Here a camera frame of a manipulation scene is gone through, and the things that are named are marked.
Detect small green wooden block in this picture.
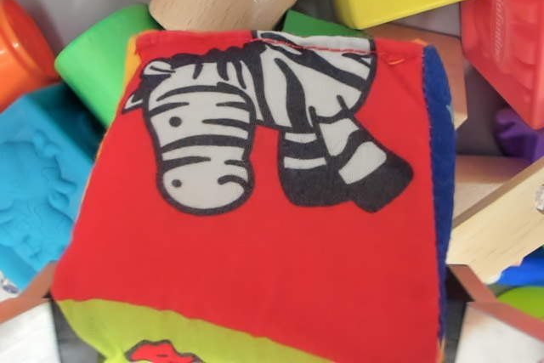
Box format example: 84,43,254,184
281,9,371,40

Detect orange plastic cup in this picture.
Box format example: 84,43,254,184
0,0,61,114

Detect small blue toy piece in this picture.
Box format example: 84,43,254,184
496,247,544,288

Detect teal embossed soft cube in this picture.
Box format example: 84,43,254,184
0,82,106,280

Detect red embossed soft cube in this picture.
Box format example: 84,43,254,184
460,0,544,131

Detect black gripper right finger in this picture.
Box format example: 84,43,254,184
449,268,544,363

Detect purple toy piece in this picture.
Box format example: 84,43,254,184
491,106,544,165

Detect wooden plank with holes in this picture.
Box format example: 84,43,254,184
447,157,544,286

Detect fabric cube with zebra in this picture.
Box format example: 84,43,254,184
49,27,458,363

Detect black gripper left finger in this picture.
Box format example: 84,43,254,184
0,272,60,363

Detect lime green plastic cup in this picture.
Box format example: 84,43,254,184
496,285,544,322

